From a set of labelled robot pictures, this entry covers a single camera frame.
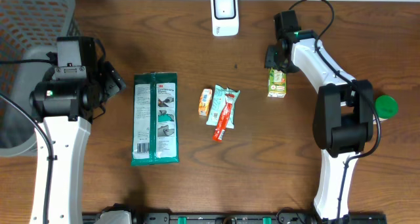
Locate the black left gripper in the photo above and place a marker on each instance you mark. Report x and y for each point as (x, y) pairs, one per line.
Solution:
(110, 80)

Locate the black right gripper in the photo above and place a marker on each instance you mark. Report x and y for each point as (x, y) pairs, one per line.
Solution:
(270, 60)

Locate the green yellow juice carton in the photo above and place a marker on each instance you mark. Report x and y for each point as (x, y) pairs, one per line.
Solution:
(277, 84)

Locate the green 3M gloves package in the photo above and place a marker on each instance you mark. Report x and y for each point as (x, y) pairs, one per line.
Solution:
(155, 129)

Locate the light blue wipes pack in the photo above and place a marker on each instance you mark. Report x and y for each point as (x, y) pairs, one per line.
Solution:
(218, 103)

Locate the orange Kleenex tissue pack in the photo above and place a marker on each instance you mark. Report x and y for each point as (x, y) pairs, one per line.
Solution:
(204, 102)

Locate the red snack bar wrapper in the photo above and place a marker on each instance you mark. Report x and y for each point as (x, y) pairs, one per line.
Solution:
(224, 118)

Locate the green lid spread jar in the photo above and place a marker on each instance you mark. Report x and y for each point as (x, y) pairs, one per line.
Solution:
(386, 107)

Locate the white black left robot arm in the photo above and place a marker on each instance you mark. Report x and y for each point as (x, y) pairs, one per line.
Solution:
(62, 107)

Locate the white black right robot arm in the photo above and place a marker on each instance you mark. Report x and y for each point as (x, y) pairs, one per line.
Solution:
(343, 120)

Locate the white barcode scanner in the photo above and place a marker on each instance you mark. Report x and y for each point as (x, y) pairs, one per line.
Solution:
(225, 18)

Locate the grey plastic mesh basket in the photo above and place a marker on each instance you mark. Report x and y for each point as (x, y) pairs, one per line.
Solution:
(29, 30)

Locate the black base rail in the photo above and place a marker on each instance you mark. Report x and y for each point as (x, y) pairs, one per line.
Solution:
(283, 217)

